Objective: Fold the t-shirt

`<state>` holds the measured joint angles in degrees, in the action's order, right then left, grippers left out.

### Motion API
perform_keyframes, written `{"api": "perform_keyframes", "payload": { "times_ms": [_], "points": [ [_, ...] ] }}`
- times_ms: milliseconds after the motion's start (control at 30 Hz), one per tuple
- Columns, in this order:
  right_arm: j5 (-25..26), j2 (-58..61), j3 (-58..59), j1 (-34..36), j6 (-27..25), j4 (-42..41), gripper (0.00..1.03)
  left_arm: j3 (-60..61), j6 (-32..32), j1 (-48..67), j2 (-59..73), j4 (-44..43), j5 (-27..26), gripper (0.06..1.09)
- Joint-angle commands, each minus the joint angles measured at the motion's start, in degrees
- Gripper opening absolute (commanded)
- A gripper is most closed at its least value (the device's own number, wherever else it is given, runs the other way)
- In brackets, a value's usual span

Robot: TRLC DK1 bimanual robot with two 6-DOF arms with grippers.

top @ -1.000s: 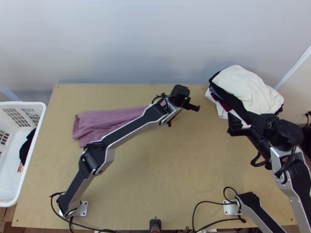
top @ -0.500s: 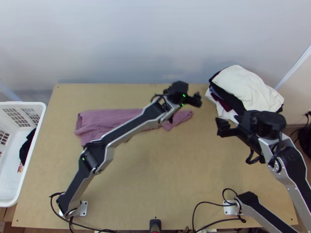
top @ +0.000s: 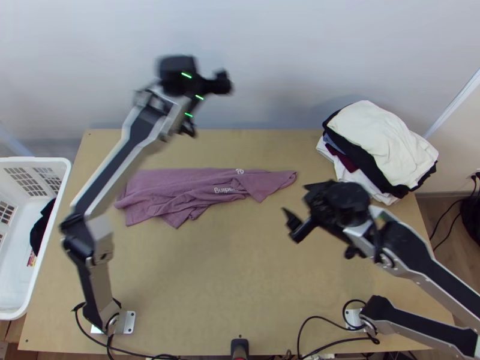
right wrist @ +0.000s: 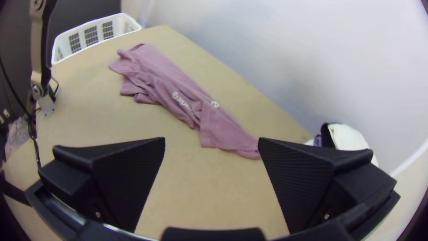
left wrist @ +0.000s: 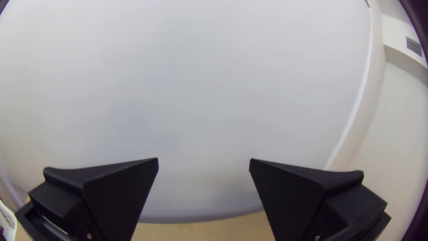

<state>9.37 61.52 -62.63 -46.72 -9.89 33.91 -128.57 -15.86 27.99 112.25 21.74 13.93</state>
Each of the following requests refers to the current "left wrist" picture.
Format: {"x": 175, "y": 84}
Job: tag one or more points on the white laundry basket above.
{"x": 6, "y": 221}

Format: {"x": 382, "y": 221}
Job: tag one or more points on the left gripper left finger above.
{"x": 110, "y": 194}

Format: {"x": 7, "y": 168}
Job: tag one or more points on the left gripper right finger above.
{"x": 294, "y": 201}

